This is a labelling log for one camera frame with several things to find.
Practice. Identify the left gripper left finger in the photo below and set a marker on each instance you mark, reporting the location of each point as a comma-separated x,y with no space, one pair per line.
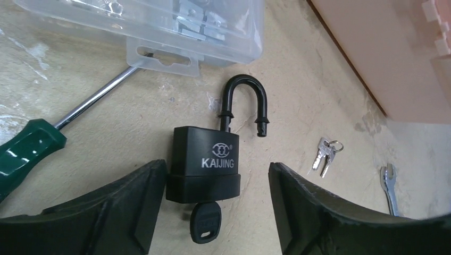
118,218

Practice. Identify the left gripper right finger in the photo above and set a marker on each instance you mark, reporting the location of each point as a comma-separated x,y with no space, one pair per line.
312,220

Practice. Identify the small silver keys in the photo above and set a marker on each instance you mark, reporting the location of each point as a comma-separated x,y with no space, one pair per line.
326,152

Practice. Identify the black padlock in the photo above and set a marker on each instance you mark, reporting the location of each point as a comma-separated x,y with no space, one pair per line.
205,162

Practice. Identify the silver open-end wrench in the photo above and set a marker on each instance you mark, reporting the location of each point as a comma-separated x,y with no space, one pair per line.
388,181

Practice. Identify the clear plastic parts box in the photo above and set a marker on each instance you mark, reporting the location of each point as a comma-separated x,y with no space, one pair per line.
165,36

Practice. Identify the orange plastic toolbox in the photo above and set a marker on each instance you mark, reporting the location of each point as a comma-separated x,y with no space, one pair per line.
400,49

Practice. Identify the green-handled screwdriver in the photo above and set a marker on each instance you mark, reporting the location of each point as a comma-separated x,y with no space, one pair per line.
38,139

